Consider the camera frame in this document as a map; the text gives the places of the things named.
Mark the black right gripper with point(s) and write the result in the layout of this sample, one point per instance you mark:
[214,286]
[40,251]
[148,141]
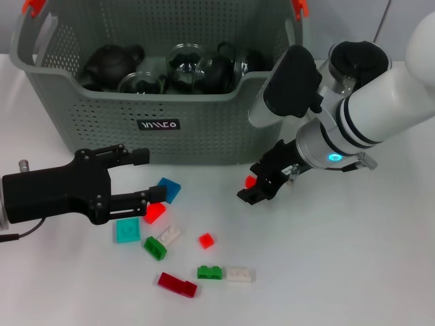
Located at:
[278,169]

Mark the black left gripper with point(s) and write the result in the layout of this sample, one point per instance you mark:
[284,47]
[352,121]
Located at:
[57,193]

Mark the small red cube brick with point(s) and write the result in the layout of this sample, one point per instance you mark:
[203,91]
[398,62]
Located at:
[206,241]
[249,181]

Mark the white two-stud plate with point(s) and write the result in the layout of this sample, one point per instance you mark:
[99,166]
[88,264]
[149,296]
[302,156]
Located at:
[171,235]
[239,274]

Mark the glass teacup with black sleeve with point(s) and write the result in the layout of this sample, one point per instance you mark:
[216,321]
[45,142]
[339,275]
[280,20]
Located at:
[142,83]
[181,64]
[215,73]
[249,62]

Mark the grey-green perforated storage bin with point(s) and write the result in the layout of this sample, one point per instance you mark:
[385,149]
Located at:
[210,136]

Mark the blue flat building brick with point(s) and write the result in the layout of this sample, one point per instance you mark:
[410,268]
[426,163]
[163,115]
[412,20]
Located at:
[171,190]

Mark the red sloped building brick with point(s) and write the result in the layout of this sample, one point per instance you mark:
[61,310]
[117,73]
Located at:
[154,212]

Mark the teal flat building brick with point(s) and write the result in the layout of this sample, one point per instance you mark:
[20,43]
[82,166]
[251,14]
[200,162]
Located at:
[127,231]

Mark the green building brick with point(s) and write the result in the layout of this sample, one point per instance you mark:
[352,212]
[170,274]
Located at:
[155,249]

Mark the green two-stud brick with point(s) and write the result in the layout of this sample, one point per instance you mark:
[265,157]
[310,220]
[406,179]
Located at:
[210,272]

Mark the dark red long brick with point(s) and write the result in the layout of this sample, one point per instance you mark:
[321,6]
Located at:
[176,284]

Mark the black clay teapot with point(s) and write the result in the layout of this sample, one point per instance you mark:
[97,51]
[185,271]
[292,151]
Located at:
[108,66]

